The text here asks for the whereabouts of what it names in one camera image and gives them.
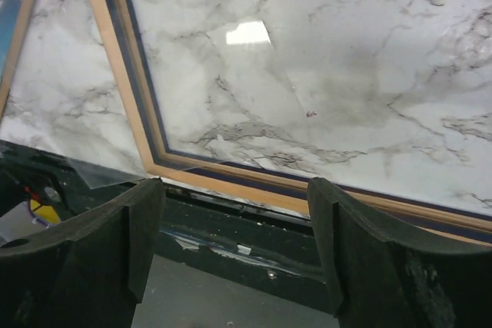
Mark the clear acrylic frame pane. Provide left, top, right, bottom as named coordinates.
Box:
left=131, top=0, right=491, bottom=191

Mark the blue wooden picture frame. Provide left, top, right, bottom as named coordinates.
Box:
left=90, top=0, right=491, bottom=245

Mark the photo print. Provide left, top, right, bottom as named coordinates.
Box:
left=1, top=0, right=36, bottom=110

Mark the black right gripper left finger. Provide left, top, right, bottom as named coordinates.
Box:
left=1, top=179, right=166, bottom=327

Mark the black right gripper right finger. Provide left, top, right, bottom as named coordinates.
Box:
left=307, top=177, right=491, bottom=327

